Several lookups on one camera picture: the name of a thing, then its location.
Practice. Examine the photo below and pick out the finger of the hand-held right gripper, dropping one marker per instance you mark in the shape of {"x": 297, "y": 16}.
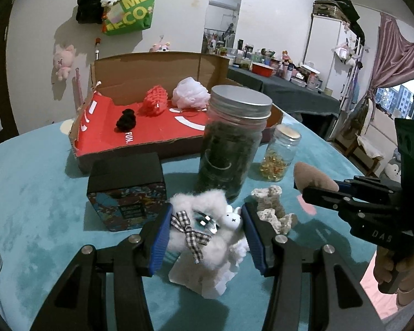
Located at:
{"x": 345, "y": 187}
{"x": 324, "y": 198}

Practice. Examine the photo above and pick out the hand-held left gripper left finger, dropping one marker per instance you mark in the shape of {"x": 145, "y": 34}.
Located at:
{"x": 160, "y": 241}

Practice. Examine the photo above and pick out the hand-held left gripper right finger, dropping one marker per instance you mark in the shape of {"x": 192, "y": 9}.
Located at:
{"x": 255, "y": 241}

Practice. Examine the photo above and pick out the tan plush pad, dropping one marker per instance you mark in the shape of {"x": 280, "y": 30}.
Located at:
{"x": 314, "y": 177}

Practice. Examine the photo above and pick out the cream scrunchie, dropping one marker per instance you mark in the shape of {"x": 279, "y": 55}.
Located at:
{"x": 272, "y": 200}

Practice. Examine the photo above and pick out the white tissue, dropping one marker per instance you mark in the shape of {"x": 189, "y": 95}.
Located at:
{"x": 193, "y": 279}

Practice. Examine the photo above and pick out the red lined cardboard box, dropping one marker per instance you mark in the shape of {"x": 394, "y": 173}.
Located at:
{"x": 151, "y": 124}

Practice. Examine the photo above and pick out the black scrunchie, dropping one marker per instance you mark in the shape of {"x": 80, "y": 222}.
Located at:
{"x": 126, "y": 120}

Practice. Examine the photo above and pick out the coral mesh bath pouf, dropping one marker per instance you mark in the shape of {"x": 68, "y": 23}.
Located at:
{"x": 156, "y": 100}

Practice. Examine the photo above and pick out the white mesh bath pouf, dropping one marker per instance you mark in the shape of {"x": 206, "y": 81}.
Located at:
{"x": 189, "y": 93}

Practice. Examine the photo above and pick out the person's right hand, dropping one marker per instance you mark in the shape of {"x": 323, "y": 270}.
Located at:
{"x": 383, "y": 265}

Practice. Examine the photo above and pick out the grey white plush toy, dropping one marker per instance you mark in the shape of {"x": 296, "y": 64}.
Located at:
{"x": 393, "y": 170}

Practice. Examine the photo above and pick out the small jar of yellow capsules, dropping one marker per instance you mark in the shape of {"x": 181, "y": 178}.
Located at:
{"x": 277, "y": 162}

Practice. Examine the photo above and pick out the colourful printed tin box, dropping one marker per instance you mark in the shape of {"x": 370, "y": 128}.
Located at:
{"x": 124, "y": 179}

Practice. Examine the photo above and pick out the large glass jar metal lid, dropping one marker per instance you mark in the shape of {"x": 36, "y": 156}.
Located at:
{"x": 227, "y": 151}

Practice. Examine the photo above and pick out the table with dark cloth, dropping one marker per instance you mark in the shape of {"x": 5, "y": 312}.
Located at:
{"x": 289, "y": 96}

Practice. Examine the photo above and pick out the pink curtain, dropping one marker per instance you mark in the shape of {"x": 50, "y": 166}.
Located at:
{"x": 390, "y": 58}

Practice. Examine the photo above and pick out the white wardrobe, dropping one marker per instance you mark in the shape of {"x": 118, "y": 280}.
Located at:
{"x": 324, "y": 51}

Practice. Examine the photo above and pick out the red plastic basin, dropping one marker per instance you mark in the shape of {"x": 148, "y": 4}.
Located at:
{"x": 262, "y": 69}

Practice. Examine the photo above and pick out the patterned storage bag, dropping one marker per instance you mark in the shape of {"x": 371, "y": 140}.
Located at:
{"x": 331, "y": 8}

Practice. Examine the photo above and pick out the pink plush with white face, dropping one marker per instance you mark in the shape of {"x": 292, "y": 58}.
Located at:
{"x": 160, "y": 47}

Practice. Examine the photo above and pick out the pink rabbit plush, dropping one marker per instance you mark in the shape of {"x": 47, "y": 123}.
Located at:
{"x": 64, "y": 62}

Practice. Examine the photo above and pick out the green tote bag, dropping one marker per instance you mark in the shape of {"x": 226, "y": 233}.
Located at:
{"x": 131, "y": 10}

